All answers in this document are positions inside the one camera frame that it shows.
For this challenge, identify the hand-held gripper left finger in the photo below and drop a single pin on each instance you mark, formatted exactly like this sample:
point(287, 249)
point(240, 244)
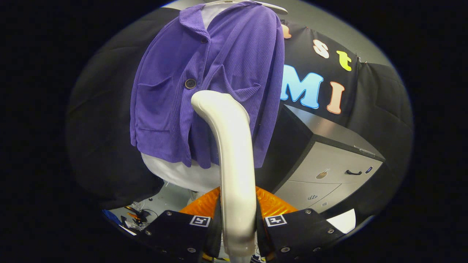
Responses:
point(182, 235)

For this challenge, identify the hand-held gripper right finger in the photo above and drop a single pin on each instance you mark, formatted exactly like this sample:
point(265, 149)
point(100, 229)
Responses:
point(296, 233)

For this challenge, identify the white garment steamer head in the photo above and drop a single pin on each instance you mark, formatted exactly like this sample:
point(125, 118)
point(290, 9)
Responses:
point(236, 164)

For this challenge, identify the white clothes hanger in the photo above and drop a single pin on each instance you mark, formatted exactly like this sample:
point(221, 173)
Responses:
point(274, 8)

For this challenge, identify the white paper sheet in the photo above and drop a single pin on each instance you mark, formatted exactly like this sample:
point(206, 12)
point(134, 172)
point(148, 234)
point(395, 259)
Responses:
point(343, 221)

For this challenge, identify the blue object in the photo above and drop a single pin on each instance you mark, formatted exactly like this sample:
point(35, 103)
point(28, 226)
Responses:
point(111, 216)

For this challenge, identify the grey cabinet with dark top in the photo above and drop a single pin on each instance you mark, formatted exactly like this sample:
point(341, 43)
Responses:
point(329, 164)

